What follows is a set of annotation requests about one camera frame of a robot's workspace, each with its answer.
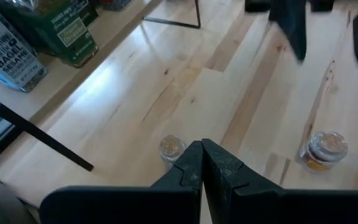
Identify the wooden shelf black frame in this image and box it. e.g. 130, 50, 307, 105
0, 0, 202, 172

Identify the cork-top saffron glass jar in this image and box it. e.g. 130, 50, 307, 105
299, 130, 349, 172
158, 134, 186, 170

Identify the green-lid oregano spice jar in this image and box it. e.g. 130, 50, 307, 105
0, 0, 99, 68

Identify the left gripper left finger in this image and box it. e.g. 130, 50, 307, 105
40, 140, 204, 224

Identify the white-lid bagel seasoning jar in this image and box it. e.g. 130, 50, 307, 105
0, 7, 48, 93

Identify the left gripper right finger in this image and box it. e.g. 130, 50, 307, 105
201, 138, 358, 224

